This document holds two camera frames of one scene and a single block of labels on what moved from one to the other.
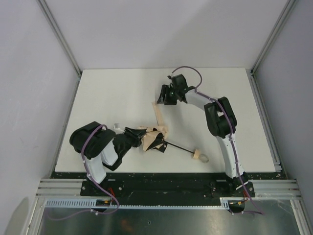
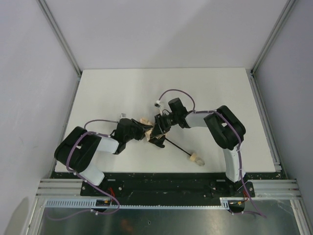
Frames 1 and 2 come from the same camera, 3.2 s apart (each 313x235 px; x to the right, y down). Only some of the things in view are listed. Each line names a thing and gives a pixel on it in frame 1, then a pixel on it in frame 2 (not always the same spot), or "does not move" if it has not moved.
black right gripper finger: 162,96 -> 157,130
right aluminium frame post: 288,7 does not move
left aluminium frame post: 47,11 does not move
